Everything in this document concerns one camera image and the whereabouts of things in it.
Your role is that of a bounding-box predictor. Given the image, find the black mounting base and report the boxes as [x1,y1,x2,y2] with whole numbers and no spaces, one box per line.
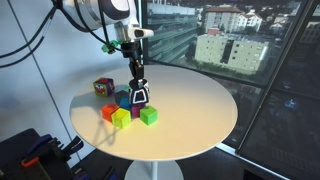
[0,128,85,180]

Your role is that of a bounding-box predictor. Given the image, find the purple handled clamp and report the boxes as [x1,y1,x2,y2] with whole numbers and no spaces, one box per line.
[63,135,118,180]

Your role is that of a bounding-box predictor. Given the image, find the yellow green block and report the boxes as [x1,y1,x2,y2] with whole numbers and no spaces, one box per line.
[110,107,133,130]

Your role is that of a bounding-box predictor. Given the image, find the purple pink block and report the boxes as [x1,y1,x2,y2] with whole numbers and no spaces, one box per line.
[130,103,147,119]

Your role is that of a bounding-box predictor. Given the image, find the dark window frame post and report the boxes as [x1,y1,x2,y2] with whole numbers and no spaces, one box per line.
[235,0,320,158]

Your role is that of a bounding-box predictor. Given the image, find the blue and orange clamp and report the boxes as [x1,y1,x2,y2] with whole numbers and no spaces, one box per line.
[20,133,55,168]

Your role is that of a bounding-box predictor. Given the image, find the multicoloured soft cube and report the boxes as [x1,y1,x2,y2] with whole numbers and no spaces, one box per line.
[93,77,116,98]

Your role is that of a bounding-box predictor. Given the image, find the grey block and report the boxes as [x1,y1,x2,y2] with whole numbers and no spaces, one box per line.
[114,89,131,105]

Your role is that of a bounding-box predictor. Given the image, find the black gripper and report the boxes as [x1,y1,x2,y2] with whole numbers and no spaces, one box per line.
[120,41,150,90]

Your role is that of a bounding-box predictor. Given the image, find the green cable clip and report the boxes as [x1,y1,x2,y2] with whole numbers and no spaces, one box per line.
[101,39,122,55]

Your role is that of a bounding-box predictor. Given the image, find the orange block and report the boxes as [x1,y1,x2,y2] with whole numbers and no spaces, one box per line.
[100,103,121,123]

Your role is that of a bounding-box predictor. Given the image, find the black cable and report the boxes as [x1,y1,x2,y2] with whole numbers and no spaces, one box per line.
[0,5,58,60]
[0,13,54,70]

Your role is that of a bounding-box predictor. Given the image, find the blue block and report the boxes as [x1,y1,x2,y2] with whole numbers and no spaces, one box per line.
[118,96,133,111]

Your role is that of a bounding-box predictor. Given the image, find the white table pedestal base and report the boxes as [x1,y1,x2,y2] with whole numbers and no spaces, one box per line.
[124,160,185,180]

